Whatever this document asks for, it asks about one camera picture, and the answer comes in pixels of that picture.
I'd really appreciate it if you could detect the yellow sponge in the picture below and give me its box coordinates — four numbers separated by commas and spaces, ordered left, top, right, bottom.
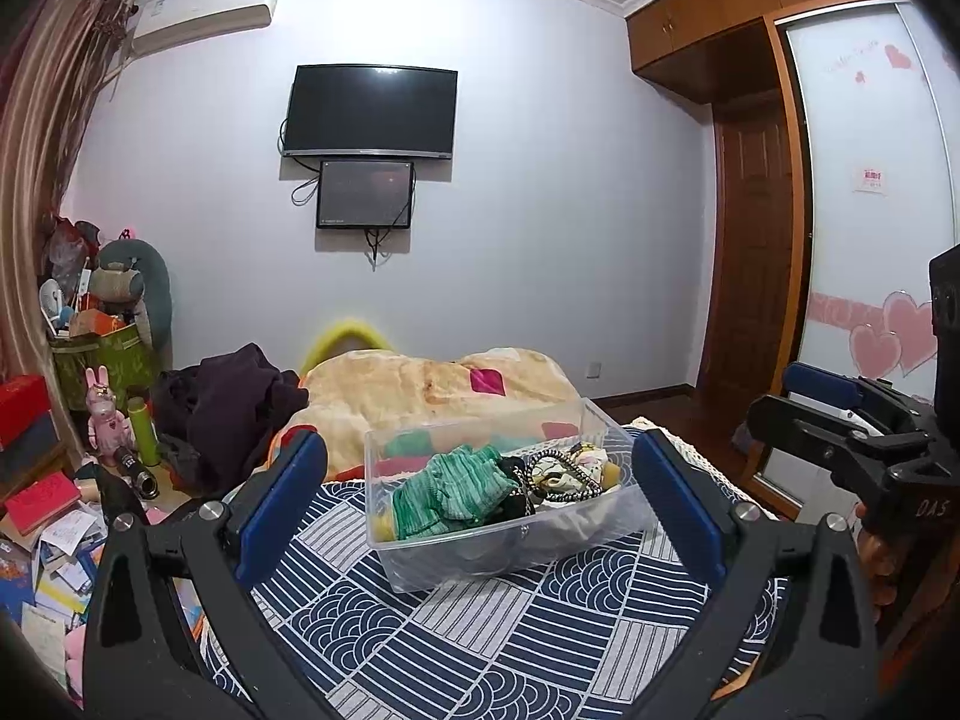
371, 511, 397, 543

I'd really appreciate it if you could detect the black pouch with chain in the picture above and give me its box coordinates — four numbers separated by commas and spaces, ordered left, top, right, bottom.
496, 449, 602, 515

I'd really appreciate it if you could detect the green knitted cloth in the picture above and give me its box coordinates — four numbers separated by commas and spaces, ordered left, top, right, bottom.
391, 445, 517, 541

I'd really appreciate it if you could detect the yellow felt ball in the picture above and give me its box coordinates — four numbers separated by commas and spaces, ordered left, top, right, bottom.
601, 461, 622, 491

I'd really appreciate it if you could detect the person's right hand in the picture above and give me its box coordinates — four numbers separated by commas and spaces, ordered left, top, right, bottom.
854, 504, 898, 621

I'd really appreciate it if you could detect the dark purple clothing pile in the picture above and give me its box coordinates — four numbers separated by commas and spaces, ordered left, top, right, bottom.
149, 343, 308, 496

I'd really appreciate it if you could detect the pink rabbit toy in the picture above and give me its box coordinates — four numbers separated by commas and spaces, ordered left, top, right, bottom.
85, 366, 135, 461

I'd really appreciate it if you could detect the green bottle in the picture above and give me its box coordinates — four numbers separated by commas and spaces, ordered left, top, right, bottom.
127, 397, 160, 466

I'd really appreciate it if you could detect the blue white patterned tablecloth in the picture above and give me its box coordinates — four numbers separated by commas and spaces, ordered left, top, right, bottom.
251, 481, 709, 718

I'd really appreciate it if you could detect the brown wooden door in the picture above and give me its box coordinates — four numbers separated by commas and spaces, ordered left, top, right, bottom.
698, 93, 793, 424

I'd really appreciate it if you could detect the patterned fabric pouch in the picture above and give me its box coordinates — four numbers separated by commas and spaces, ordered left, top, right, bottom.
529, 442, 620, 507

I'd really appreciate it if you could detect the beige fleece blanket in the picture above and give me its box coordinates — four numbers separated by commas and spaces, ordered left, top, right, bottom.
270, 348, 579, 481

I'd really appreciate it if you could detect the green cardboard box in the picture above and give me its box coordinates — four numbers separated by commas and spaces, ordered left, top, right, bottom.
50, 325, 160, 411

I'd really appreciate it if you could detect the clear plastic storage box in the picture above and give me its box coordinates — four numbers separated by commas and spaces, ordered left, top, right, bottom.
364, 400, 654, 592

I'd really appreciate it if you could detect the yellow green pillow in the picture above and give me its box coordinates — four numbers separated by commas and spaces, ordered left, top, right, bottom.
299, 319, 392, 376

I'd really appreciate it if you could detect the red box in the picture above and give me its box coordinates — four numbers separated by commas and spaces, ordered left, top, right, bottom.
0, 374, 50, 450

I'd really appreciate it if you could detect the grey plush toy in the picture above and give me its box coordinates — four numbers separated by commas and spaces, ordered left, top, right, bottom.
89, 239, 172, 351

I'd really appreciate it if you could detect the white wardrobe sliding door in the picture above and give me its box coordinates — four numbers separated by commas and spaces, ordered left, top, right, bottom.
779, 0, 960, 421

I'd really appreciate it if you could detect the wooden overhead cabinet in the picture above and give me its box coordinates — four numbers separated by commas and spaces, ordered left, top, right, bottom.
626, 0, 857, 104

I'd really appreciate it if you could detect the striped brown curtain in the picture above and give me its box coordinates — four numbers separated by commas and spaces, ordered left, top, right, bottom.
2, 0, 133, 460

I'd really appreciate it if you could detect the white air conditioner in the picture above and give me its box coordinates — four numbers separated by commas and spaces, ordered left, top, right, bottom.
132, 0, 277, 57

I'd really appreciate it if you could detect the small wall monitor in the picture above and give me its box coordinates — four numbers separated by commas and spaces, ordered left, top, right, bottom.
316, 160, 415, 231

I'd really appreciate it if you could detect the large wall television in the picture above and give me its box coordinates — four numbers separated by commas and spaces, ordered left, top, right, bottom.
281, 64, 459, 160

